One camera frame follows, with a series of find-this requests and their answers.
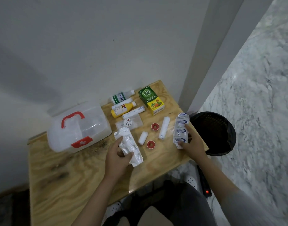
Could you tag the person's left hand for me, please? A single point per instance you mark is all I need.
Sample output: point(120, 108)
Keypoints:
point(114, 163)

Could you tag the person's right hand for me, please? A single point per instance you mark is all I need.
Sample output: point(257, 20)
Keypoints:
point(193, 147)

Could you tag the person's right thumb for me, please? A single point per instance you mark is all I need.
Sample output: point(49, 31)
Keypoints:
point(182, 144)

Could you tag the person's left thumb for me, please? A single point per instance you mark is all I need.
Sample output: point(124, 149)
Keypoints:
point(129, 156)

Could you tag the silver blister pack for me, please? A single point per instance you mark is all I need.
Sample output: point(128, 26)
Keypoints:
point(131, 144)

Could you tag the blue printed blister pack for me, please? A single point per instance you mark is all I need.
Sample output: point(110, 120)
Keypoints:
point(181, 130)

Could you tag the person's left forearm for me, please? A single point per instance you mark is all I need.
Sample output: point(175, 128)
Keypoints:
point(99, 201)

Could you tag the person's right forearm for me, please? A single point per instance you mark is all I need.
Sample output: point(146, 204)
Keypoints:
point(222, 185)

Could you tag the short white bandage roll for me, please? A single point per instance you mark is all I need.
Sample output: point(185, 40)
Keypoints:
point(143, 138)

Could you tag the long white bandage roll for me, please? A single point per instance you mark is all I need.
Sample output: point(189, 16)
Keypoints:
point(164, 128)

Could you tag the clear plastic bag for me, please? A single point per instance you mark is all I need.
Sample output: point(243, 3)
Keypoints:
point(129, 122)

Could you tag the black waste basket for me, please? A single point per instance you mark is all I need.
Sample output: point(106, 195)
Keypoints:
point(215, 134)

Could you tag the white perforated shoe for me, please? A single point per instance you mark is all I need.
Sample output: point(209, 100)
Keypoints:
point(112, 209)
point(191, 181)

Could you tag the white ointment tube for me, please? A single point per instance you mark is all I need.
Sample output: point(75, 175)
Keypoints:
point(133, 112)
point(122, 103)

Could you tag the black power strip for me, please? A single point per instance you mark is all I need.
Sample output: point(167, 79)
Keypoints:
point(204, 183)

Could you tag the yellow bottle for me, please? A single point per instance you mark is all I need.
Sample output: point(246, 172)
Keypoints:
point(121, 109)

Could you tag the green and yellow carton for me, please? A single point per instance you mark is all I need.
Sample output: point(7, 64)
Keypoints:
point(151, 100)

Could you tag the clear first aid box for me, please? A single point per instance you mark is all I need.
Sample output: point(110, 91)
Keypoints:
point(79, 129)

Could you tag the person's legs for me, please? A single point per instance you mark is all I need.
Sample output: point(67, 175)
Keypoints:
point(181, 204)

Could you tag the white bottle with green label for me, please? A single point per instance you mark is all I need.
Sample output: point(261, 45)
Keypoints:
point(120, 96)

